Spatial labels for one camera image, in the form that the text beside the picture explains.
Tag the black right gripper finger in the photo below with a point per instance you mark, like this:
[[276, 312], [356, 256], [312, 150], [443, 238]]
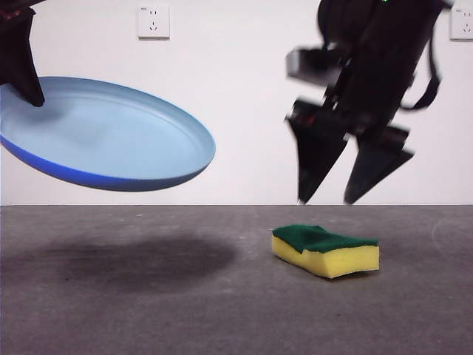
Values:
[[314, 159], [373, 170]]

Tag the blue round plate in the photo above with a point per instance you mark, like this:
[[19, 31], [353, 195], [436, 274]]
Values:
[[111, 140]]

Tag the white wall socket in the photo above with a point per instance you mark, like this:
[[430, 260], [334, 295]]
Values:
[[154, 22], [463, 26]]

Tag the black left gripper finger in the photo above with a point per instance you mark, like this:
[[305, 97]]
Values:
[[20, 55]]

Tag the yellow sponge with green pad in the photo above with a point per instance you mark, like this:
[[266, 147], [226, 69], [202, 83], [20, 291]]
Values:
[[332, 260]]

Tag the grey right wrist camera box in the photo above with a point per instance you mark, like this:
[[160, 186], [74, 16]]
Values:
[[306, 63]]

